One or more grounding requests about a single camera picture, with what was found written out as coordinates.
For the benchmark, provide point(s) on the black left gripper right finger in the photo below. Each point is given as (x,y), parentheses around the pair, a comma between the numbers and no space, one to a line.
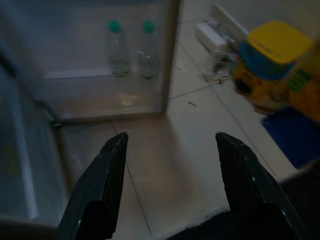
(250,195)

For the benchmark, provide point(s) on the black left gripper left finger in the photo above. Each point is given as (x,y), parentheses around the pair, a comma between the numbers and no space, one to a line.
(100,187)

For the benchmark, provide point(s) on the orange juice carton green cap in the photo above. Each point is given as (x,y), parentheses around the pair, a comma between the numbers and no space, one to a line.
(305,85)

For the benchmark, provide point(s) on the dark grey fridge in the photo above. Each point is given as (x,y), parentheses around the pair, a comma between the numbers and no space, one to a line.
(25,175)

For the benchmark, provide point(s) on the dark grey fridge door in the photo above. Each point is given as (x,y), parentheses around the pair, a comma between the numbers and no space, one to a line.
(75,37)

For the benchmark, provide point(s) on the blue dustpan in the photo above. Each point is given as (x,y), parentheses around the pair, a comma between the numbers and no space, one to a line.
(295,135)

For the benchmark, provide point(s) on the clear bottle green cap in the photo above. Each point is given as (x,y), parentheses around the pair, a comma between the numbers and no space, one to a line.
(148,55)
(118,52)

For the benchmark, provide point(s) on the yellow bin blue liner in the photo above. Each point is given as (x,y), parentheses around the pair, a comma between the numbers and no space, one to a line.
(270,55)

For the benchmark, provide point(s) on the white floor device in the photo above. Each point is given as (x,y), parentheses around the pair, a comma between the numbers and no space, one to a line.
(212,35)

